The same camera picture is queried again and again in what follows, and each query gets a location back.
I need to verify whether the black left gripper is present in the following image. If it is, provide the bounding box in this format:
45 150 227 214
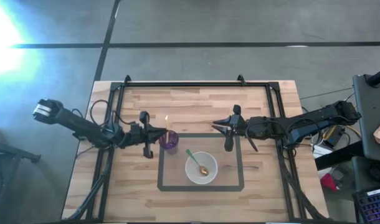
127 111 169 159

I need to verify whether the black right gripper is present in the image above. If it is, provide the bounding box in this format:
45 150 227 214
211 105 250 152

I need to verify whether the purple faceted plastic cup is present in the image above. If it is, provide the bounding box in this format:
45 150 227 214
158 129 180 156

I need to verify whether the green-handled gold spoon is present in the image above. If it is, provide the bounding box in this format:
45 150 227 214
186 149 209 177

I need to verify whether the white ceramic bowl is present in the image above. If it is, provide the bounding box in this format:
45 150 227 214
184 151 219 185

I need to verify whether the white box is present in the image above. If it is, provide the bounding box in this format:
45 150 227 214
313 144 334 159

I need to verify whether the red object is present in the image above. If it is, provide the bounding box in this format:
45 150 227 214
320 173 340 191

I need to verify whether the black floor stand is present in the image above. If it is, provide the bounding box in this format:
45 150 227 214
0 124 41 224

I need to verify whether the grey side table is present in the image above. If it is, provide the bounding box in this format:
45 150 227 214
352 73 380 162

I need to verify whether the black pole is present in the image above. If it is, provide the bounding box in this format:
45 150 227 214
366 65 380 88

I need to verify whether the backlit keyboard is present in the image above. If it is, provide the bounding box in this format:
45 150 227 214
351 186 380 224

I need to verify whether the black metal table frame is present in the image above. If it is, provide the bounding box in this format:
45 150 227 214
65 74 331 224

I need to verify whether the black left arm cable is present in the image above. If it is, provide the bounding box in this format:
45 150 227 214
89 99 122 127

